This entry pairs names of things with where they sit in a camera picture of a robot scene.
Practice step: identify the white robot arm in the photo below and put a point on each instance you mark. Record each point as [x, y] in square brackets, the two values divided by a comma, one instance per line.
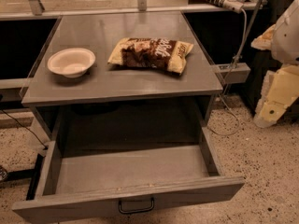
[282, 39]

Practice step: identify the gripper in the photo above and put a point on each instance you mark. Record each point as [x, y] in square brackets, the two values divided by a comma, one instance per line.
[287, 37]

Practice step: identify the grey cabinet counter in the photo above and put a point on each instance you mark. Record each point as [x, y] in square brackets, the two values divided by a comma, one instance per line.
[121, 78]

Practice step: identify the grey side bracket box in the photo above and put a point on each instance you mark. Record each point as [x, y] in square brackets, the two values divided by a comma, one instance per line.
[228, 75]

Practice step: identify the metal railing frame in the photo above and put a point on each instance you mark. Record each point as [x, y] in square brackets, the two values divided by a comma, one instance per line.
[93, 3]

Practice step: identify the brown yellow chip bag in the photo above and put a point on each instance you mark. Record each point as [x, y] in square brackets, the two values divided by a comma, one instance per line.
[157, 53]

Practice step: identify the black drawer handle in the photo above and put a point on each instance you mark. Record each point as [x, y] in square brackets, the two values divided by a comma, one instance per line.
[136, 206]

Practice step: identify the grey top drawer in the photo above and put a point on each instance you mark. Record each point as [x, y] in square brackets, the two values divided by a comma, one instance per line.
[87, 171]

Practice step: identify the white paper bowl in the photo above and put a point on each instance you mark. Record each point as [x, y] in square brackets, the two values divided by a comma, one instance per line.
[71, 63]

